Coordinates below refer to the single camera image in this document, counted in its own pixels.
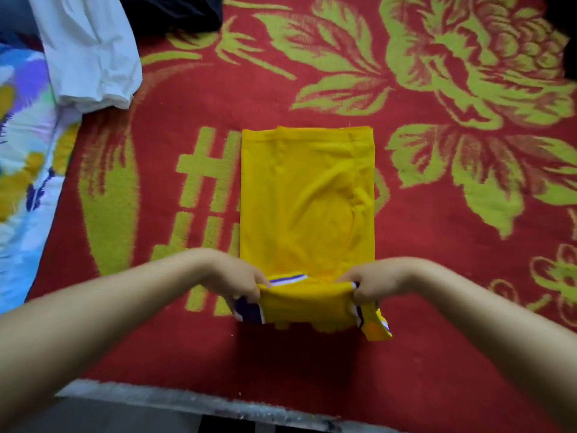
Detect person's left hand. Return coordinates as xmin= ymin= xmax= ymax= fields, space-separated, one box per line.
xmin=185 ymin=248 xmax=272 ymax=305

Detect person's left forearm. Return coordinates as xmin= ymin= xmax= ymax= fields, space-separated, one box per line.
xmin=0 ymin=252 xmax=213 ymax=429

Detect person's right forearm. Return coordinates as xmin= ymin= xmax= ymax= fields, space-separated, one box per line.
xmin=410 ymin=259 xmax=577 ymax=429

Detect white bed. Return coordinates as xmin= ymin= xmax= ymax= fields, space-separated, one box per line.
xmin=0 ymin=0 xmax=577 ymax=433

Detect red bedsheet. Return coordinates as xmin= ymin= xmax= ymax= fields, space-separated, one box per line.
xmin=27 ymin=0 xmax=577 ymax=433

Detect person's black trousers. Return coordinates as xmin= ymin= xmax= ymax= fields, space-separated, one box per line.
xmin=197 ymin=413 xmax=344 ymax=433

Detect yellow basketball jersey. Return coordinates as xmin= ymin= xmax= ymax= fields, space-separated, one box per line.
xmin=231 ymin=125 xmax=394 ymax=343

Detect small black garment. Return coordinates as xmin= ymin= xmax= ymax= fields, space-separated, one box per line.
xmin=541 ymin=0 xmax=577 ymax=82

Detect person's right hand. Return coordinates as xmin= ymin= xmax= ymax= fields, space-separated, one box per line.
xmin=336 ymin=256 xmax=427 ymax=307

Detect colourful patterned pillow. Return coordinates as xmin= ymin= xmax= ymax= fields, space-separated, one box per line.
xmin=0 ymin=45 xmax=84 ymax=316

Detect grey pillow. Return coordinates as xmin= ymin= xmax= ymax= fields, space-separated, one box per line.
xmin=0 ymin=0 xmax=41 ymax=40

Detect white long garment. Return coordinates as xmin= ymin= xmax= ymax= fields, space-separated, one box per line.
xmin=27 ymin=0 xmax=144 ymax=114

